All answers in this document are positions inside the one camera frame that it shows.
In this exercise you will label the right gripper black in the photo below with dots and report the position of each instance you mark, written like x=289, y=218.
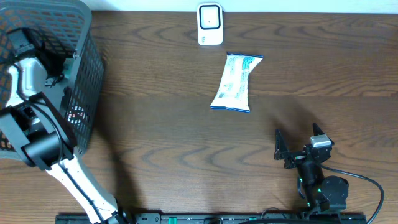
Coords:
x=282, y=151

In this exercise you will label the large white snack bag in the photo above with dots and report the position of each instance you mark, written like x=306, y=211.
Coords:
x=232, y=93

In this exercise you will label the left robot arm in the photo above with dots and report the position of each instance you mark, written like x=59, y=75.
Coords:
x=41, y=136

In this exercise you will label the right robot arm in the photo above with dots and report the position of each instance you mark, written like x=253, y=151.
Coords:
x=324, y=195

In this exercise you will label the white barcode scanner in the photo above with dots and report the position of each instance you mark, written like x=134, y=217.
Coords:
x=210, y=24

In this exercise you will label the grey plastic mesh basket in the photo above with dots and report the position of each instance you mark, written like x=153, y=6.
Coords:
x=64, y=28

